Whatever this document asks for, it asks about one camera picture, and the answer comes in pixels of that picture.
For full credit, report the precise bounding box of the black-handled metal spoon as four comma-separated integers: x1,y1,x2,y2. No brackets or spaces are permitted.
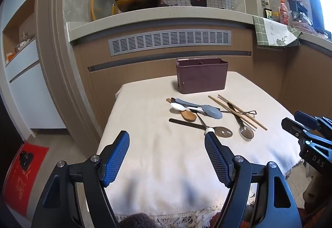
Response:
227,103,255,140

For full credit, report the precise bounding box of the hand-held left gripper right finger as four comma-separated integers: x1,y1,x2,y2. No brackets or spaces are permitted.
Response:
204,132,303,228

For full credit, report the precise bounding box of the black-handled utensil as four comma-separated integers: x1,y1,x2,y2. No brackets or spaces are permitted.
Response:
169,118,208,131

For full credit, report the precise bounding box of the white crockery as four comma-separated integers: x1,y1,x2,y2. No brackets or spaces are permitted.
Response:
14,32,36,53

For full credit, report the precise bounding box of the red chilli bottle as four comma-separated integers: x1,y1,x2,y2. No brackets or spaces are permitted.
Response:
278,0,289,23

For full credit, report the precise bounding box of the white cabinet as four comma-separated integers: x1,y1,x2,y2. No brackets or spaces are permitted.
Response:
0,0,65,137

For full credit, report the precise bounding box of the wooden counter cabinet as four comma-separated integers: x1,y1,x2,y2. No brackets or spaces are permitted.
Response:
73,27,332,145

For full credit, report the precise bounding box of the slotted metal spoon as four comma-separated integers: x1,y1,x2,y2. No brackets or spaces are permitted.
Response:
196,112,233,138

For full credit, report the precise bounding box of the white spoon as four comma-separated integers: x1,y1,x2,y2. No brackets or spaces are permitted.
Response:
170,103,205,114

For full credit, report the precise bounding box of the maroon utensil holder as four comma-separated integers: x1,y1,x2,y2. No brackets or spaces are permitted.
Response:
176,58,229,95

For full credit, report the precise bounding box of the grey vent grille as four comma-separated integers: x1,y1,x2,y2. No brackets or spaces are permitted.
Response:
108,30,232,56

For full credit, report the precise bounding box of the wooden chopstick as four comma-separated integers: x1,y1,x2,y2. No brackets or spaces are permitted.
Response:
218,94,257,128
208,96,267,130

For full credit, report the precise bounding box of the red floor mat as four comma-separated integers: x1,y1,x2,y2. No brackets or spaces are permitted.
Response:
2,142,50,218

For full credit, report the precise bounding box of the grey stone counter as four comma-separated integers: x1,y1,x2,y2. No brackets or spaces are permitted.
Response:
66,6,332,49

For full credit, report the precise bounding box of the black rack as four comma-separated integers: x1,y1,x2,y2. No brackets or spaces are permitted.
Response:
287,0,309,17

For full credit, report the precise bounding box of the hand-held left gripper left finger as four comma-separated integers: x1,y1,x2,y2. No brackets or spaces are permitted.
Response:
31,130,130,228

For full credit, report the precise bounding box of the yellow-rimmed glass lid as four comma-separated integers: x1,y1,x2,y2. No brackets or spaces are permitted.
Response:
91,0,117,21

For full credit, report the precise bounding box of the green checked towel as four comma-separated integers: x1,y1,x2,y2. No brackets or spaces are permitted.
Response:
253,16,303,47

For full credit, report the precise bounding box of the small metal spoon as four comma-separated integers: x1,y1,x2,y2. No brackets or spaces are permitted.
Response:
222,109,257,117

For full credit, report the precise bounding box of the white tablecloth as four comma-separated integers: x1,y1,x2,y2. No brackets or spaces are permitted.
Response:
96,71,308,228

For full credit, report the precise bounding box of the wooden spoon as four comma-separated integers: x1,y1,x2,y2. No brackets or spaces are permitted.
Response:
166,98,198,122

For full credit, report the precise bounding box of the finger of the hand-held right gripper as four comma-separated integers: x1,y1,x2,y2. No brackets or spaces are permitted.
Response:
294,111,332,137
281,117,332,152

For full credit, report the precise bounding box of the beige door frame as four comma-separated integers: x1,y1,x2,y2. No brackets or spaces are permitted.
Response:
36,0,104,145

